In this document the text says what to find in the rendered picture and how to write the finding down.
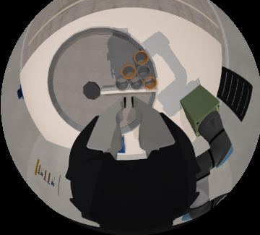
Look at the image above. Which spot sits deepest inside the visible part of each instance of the blue crate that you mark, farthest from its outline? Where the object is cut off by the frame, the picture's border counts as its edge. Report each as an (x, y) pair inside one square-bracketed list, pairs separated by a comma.
[(123, 148)]

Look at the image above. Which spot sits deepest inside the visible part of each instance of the bronze bushing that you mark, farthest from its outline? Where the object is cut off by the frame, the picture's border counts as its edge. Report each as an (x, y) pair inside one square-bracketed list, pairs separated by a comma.
[(131, 75), (146, 59), (151, 86)]

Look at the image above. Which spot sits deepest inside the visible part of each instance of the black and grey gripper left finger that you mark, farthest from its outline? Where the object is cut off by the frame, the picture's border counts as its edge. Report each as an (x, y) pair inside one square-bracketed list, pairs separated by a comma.
[(102, 134)]

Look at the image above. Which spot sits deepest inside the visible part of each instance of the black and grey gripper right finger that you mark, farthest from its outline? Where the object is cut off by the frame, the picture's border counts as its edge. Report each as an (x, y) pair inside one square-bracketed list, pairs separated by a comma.
[(159, 132)]

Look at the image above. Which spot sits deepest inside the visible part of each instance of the grey metal sleeve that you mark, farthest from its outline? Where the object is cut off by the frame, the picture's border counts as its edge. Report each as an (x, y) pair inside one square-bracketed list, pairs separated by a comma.
[(136, 87), (146, 75), (121, 87)]

